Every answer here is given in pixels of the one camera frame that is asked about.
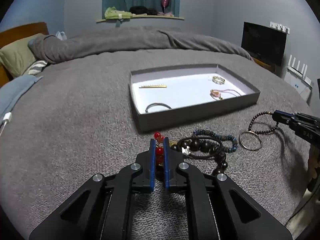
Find striped pillow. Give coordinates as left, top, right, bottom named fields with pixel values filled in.
left=23, top=60, right=48, bottom=75

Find black television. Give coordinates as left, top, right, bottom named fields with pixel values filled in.
left=241, top=22, right=287, bottom=66

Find olive green pillow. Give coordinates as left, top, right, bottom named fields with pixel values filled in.
left=1, top=34, right=44, bottom=78

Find grey bed sheet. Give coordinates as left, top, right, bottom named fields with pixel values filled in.
left=1, top=49, right=317, bottom=239

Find white wall switches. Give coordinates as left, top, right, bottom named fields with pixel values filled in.
left=270, top=22, right=290, bottom=35

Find grey duvet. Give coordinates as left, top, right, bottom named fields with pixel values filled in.
left=28, top=27, right=252, bottom=64

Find wooden window sill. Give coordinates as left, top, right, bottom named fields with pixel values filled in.
left=96, top=15, right=185, bottom=23

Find black cloth on sill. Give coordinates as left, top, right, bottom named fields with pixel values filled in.
left=129, top=6, right=158, bottom=16

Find black cord bracelet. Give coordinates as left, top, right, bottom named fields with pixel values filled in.
left=145, top=102, right=173, bottom=113

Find wooden tv stand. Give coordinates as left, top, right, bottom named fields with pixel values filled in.
left=253, top=58, right=276, bottom=74

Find gold hair clip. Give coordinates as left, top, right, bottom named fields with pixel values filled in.
left=139, top=85, right=167, bottom=88

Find pink beaded necklace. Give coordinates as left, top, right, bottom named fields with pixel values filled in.
left=209, top=88, right=243, bottom=101

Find blue blanket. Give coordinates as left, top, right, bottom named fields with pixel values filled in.
left=0, top=75, right=42, bottom=121

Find blue beaded bracelet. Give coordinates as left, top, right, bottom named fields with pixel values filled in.
left=192, top=129, right=239, bottom=153

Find red bead gold jewelry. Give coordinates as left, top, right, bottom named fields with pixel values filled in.
left=153, top=132, right=164, bottom=166

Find grey jewelry tray box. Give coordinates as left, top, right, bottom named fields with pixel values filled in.
left=129, top=64, right=260, bottom=132

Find person's right hand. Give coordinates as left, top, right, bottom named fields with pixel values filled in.
left=307, top=145, right=319, bottom=192

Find large dark wooden bead bracelet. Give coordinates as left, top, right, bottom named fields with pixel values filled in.
left=170, top=135, right=229, bottom=177

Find small dark bead bracelet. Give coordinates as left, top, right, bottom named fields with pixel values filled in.
left=248, top=111, right=279, bottom=135

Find white plastic bag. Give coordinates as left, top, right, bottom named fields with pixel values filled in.
left=55, top=31, right=67, bottom=41

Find green cloth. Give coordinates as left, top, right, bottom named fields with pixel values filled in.
left=104, top=7, right=133, bottom=21

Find white router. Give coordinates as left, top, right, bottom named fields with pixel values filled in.
left=284, top=55, right=313, bottom=101

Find silver bangle ring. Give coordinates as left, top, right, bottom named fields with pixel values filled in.
left=238, top=130, right=263, bottom=151

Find white charger plug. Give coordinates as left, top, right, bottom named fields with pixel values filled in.
left=2, top=112, right=12, bottom=124

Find wooden headboard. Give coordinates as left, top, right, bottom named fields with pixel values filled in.
left=1, top=22, right=49, bottom=87

